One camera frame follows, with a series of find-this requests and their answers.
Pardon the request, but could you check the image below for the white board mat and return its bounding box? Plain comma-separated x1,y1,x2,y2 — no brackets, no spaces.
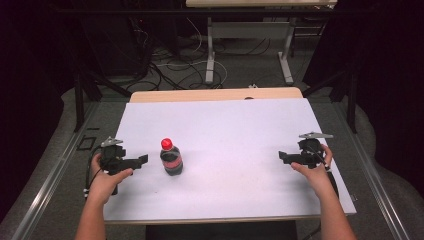
101,98,357,223

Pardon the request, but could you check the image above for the dark curtain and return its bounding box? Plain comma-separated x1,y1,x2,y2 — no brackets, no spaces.
303,0,424,198
0,0,81,218

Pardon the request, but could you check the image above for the desk with white legs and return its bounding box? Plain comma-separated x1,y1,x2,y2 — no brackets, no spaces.
185,0,338,86

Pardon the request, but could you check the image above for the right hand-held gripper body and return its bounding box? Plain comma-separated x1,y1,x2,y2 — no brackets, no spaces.
296,131,334,170

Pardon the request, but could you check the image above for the person's right hand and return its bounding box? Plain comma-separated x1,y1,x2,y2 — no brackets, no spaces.
290,143,334,199

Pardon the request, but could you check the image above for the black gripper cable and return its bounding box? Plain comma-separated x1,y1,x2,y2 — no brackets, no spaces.
83,145,104,200
308,144,340,199

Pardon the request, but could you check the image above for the dark soda bottle red label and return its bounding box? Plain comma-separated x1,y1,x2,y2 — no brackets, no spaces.
159,148,184,177

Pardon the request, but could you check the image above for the bundle of black floor cables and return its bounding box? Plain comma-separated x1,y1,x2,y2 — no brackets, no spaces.
129,16,208,92

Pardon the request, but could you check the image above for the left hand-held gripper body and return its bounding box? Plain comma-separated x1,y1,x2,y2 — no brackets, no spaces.
99,136,133,175

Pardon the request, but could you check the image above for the white floor cable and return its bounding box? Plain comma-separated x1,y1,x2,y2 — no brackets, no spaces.
156,16,229,89

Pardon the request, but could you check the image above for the person's left hand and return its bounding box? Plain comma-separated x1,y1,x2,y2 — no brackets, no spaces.
88,153,134,205

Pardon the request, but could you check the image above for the aluminium floor rail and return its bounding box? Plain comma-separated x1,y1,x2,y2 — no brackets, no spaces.
11,101,101,240
333,101,413,240

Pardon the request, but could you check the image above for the black metal stand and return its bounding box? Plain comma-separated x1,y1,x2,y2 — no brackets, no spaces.
301,66,359,134
73,66,132,133

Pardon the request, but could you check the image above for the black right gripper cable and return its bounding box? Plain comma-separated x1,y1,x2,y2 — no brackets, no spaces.
308,144,340,199

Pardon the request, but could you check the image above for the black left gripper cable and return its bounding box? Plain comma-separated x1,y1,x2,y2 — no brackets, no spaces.
83,145,104,200

